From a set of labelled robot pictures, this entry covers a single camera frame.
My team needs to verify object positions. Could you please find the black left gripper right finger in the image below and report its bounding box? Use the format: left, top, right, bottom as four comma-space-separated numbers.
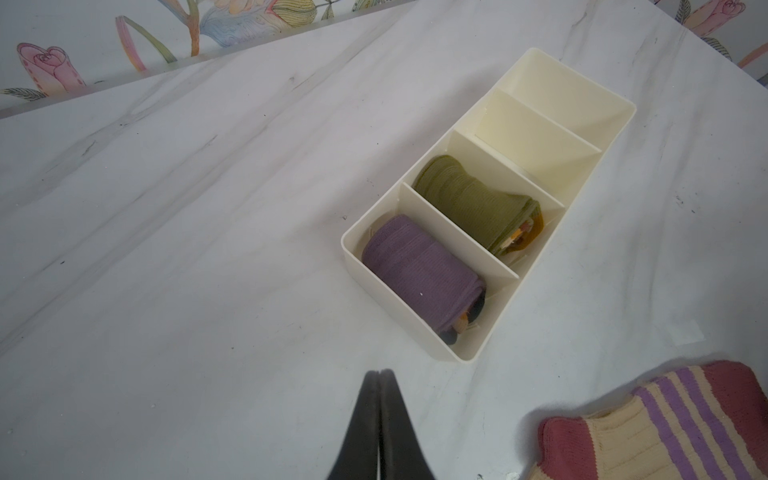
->
379, 369, 435, 480

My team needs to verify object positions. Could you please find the rolled green sock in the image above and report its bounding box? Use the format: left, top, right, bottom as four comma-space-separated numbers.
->
412, 155, 545, 258

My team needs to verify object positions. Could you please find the cream divided organizer tray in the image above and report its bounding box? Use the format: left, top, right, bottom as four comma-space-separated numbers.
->
341, 48, 636, 363

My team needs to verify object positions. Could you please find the rolled purple sock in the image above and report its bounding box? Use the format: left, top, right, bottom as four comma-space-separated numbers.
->
362, 214, 487, 345

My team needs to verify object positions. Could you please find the beige pink purple striped sock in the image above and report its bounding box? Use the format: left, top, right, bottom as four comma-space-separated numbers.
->
528, 360, 767, 479

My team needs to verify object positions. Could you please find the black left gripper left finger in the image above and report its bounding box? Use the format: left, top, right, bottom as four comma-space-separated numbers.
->
328, 371, 380, 480

